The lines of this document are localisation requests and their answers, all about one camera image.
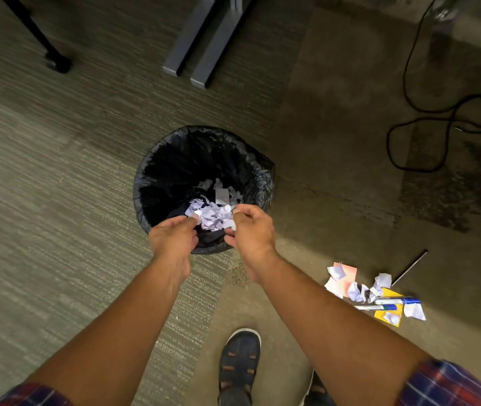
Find dark blue sandal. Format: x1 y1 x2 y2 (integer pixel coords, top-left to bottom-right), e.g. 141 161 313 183
218 328 262 406
300 369 337 406

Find black cable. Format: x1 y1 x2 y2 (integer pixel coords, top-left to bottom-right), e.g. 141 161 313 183
386 0 481 174

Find handful of torn paper scraps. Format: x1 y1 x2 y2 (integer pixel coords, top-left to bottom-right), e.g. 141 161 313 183
185 198 238 232

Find dark blue right sandal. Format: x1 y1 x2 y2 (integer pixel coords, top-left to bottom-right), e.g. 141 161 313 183
300 369 337 406

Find plaid shirt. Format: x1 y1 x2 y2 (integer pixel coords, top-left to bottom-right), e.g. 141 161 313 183
0 359 481 406

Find paper scraps inside bin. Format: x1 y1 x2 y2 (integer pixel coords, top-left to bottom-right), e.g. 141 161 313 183
198 178 243 206

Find black bin with bag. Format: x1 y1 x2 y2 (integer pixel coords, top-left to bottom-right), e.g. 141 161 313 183
133 125 276 255

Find dark blue left sandal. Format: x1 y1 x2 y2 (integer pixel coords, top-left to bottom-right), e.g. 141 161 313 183
218 328 262 406

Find yellow sticky note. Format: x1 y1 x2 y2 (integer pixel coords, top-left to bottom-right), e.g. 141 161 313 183
373 287 405 328

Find grey metal desk foot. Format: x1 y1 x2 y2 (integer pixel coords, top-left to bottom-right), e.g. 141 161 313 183
162 0 225 77
190 0 260 90

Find person's right hand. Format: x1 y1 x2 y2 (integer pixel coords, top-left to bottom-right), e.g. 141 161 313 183
224 204 284 284

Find black chair base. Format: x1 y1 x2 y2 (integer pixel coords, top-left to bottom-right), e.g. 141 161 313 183
0 0 73 82

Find white marker with green band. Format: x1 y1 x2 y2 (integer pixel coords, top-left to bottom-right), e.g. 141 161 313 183
353 304 398 313

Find white marker with blue cap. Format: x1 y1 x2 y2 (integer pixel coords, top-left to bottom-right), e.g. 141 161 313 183
374 296 421 306

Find orange sticky note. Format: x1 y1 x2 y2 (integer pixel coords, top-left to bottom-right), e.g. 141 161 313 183
332 262 358 297

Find thin metal rod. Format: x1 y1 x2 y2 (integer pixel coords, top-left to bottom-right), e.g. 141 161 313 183
391 249 429 287

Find person's right forearm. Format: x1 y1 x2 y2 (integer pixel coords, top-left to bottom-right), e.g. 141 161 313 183
244 248 432 406

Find pile of white paper scraps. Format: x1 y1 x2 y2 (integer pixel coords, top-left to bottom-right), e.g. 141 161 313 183
324 262 427 328

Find person's left hand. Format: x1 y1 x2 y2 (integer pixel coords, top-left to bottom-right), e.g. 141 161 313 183
148 215 201 284

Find person's left forearm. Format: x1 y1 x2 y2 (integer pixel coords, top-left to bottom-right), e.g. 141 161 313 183
24 258 192 406

